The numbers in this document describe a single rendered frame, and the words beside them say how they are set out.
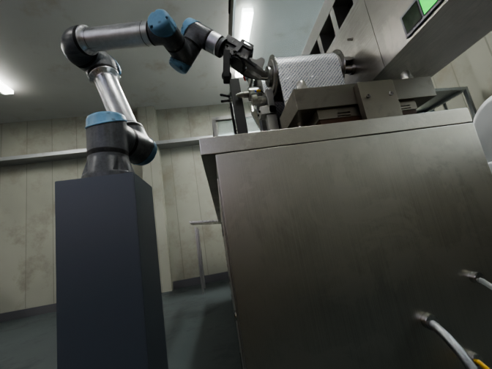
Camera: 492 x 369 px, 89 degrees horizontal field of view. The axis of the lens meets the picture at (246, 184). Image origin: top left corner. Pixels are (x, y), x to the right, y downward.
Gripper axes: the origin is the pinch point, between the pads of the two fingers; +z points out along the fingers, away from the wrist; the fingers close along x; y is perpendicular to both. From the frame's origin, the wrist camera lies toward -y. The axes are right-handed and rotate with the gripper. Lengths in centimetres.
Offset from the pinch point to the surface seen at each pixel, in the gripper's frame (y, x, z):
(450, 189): -22, -30, 56
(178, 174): -3, 367, -113
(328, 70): 12.7, -4.6, 19.3
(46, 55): 20, 210, -290
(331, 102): -13.3, -24.3, 24.0
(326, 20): 50, 11, 7
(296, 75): 4.5, -4.6, 10.5
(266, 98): -4.9, 2.9, 4.9
